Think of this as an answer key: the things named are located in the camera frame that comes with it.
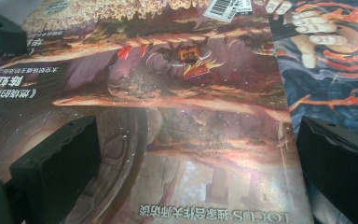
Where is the dark blue orange cover magazine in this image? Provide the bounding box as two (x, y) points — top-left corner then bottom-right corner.
(265, 0), (358, 224)

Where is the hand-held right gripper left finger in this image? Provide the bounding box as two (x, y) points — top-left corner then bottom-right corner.
(8, 115), (103, 224)

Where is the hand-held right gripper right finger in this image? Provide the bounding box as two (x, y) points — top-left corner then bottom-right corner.
(296, 116), (358, 224)

